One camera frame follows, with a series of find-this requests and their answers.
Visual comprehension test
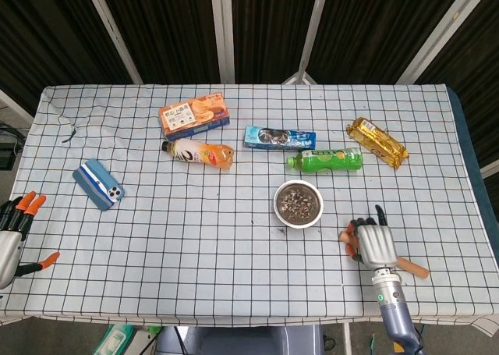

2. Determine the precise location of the blue striped phone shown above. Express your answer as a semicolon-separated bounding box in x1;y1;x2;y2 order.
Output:
73;158;126;212

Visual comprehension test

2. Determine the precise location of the orange juice bottle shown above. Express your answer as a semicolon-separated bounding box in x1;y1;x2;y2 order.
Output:
161;138;235;172

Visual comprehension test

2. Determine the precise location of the stainless steel bowl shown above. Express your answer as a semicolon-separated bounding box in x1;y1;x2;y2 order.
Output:
272;179;324;229

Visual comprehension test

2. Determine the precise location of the green white box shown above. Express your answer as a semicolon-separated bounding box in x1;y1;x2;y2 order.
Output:
92;323;136;355

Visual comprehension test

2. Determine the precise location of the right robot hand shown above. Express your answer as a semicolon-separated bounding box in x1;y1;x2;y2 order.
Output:
345;204;398;272

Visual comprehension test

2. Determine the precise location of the wooden stick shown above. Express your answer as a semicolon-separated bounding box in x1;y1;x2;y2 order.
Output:
338;229;430;280

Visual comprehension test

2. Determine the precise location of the green plastic drink bottle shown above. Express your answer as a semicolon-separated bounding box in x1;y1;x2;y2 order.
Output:
287;147;363;176

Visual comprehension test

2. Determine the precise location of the orange biscuit box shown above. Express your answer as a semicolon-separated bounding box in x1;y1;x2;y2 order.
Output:
158;92;230;140

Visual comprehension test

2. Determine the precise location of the gold foil snack packet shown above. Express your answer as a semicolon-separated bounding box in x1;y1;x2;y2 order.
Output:
346;116;410;170

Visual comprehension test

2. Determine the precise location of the white frame post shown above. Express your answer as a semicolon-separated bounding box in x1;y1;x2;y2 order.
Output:
397;0;490;85
209;0;236;85
81;0;144;85
282;0;332;86

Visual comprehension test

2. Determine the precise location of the white checked tablecloth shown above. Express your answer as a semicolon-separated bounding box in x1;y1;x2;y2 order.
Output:
0;83;490;328

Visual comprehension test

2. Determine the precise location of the brown grainy food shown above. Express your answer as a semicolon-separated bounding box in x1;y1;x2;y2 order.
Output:
277;185;320;219

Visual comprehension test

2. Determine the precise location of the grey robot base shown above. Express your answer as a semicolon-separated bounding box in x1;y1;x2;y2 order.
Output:
155;325;324;355

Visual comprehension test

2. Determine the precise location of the black equipment box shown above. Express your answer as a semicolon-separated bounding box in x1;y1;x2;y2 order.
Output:
0;124;27;172

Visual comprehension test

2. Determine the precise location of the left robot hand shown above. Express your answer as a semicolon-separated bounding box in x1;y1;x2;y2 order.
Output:
0;190;61;289

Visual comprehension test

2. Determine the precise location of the blue cookie box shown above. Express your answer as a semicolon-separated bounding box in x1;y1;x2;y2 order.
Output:
243;126;317;151

